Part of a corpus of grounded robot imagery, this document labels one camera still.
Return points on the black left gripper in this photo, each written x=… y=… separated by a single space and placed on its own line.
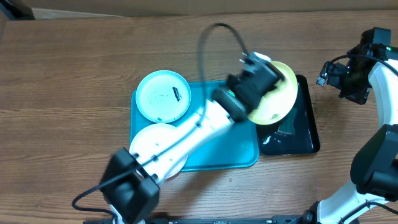
x=231 y=79

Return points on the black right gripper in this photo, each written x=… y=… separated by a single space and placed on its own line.
x=359 y=96

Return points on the yellow plate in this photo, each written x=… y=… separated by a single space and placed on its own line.
x=277 y=103

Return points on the green sponge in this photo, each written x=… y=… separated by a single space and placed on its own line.
x=286 y=126

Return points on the light blue plate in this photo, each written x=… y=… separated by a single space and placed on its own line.
x=163 y=96

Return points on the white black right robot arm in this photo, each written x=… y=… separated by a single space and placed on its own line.
x=373 y=174

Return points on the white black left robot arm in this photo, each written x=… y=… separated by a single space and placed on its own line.
x=131 y=183

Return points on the black rectangular tray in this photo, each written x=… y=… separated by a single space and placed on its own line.
x=305 y=140

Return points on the teal plastic tray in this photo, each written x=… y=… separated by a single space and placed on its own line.
x=236 y=148

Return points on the pink white plate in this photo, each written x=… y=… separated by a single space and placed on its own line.
x=148 y=145

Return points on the brown cardboard backdrop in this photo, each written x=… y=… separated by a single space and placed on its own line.
x=206 y=7

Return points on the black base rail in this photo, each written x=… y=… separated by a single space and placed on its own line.
x=274 y=220

